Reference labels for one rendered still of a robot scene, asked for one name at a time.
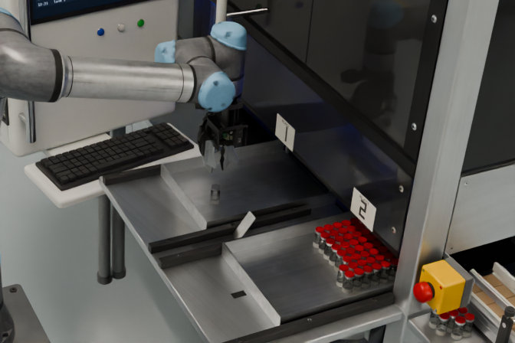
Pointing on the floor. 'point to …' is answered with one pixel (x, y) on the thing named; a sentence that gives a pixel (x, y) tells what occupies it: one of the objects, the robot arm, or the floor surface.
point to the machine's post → (446, 129)
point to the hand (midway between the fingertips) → (215, 164)
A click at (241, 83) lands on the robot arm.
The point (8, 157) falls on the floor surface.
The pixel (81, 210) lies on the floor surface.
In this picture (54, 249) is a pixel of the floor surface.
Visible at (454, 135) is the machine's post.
